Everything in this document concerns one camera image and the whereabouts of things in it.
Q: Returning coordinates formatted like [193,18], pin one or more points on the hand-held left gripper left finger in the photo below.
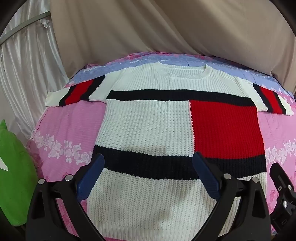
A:
[92,177]

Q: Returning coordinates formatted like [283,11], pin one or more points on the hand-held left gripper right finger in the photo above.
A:
[206,177]

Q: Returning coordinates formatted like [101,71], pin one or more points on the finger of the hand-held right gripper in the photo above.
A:
[278,173]

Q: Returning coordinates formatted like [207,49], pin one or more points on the white red black knit sweater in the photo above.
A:
[148,120]

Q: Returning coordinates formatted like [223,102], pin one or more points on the pink floral bed sheet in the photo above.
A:
[69,125]

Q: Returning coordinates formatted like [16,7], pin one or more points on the green cushion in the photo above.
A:
[16,180]

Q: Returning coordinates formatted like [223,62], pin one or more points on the white satin curtain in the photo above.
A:
[27,60]

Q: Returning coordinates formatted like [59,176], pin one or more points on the beige curtain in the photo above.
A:
[161,27]

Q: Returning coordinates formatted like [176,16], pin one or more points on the grey metal rod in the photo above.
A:
[23,24]

